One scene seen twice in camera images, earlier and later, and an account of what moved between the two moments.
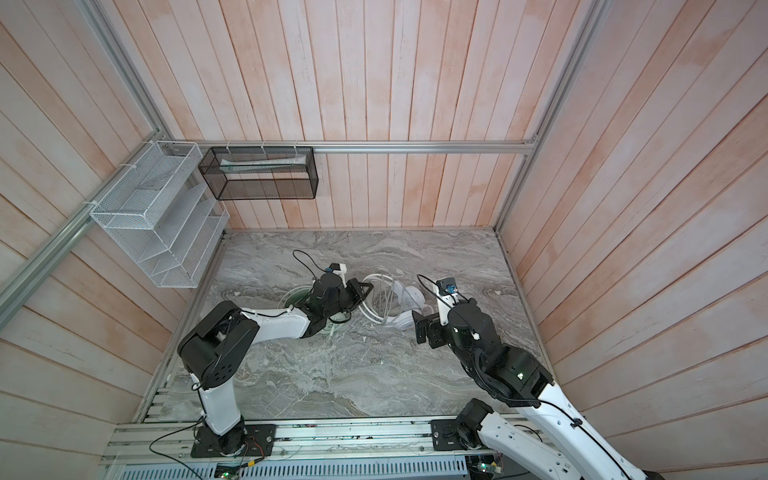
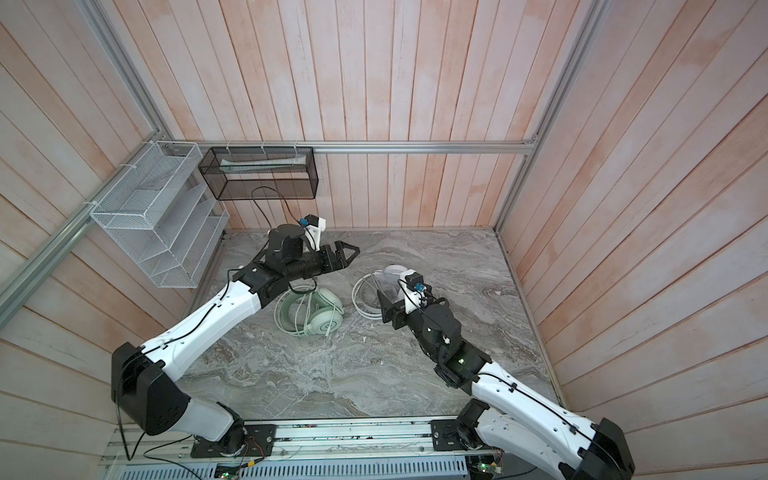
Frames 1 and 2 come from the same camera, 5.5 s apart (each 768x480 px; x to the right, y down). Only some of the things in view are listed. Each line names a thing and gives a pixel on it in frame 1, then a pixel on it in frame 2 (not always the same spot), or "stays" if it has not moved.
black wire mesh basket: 261,173 stays
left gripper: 358,288 → 340,256
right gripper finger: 432,329 → 392,312
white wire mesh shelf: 160,211 stays
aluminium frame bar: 354,146 stays
